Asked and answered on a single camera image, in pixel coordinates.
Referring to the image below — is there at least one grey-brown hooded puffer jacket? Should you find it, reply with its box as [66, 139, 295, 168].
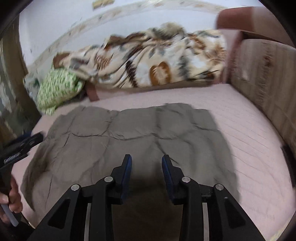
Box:
[21, 103, 240, 240]

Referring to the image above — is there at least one leaf-patterned fleece blanket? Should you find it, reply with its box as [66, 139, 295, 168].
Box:
[53, 22, 227, 89]

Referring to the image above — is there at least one maroon pink sofa backrest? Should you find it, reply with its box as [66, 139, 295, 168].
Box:
[216, 6, 295, 83]

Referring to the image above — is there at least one person's left hand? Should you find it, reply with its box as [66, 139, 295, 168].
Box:
[0, 176, 23, 213]

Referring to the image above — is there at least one pink quilted mattress cover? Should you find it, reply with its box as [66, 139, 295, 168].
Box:
[12, 84, 295, 240]

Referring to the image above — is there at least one striped brown sofa cushion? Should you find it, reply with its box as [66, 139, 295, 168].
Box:
[231, 39, 295, 152]

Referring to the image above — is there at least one wooden glass-panel door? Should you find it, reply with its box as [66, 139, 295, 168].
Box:
[1, 16, 41, 146]

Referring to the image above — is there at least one green checked pillow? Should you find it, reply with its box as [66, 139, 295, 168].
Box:
[36, 68, 85, 115]

